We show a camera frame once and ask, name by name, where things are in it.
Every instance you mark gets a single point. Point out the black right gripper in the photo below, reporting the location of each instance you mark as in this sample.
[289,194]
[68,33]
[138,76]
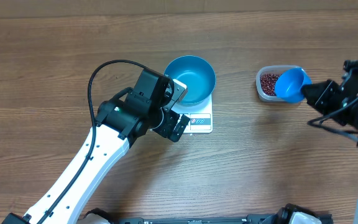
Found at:
[324,91]

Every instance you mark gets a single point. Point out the white digital kitchen scale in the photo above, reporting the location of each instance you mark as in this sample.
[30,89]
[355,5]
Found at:
[200,115]

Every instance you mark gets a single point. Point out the blue measuring scoop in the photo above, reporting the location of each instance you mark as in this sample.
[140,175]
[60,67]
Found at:
[289,84]

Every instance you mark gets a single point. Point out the red beans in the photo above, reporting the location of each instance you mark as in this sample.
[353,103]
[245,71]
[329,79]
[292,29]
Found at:
[267,83]

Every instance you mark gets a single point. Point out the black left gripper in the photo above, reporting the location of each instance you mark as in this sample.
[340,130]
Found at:
[171,119]

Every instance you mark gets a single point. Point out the clear plastic container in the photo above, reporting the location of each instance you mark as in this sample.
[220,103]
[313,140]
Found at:
[276,69]

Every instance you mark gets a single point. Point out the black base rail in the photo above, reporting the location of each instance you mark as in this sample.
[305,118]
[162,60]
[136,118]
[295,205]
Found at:
[289,214]

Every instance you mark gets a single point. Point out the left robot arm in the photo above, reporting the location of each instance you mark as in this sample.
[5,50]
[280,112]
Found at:
[117,124]

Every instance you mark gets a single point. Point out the teal bowl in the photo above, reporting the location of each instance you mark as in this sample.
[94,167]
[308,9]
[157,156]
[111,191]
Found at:
[196,73]

